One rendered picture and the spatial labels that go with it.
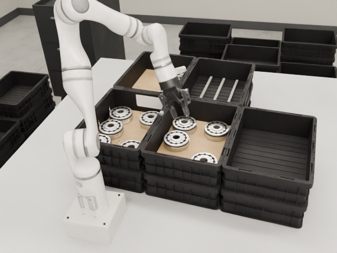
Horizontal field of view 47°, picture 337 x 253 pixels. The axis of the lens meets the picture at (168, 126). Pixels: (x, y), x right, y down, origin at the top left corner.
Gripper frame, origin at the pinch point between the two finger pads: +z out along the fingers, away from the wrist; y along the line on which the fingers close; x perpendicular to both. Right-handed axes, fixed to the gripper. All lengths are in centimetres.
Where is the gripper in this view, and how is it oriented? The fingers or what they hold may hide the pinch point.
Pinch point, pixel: (180, 113)
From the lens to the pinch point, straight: 148.8
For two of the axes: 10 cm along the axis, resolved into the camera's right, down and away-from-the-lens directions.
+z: 3.4, 9.1, 2.5
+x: 5.9, -4.1, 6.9
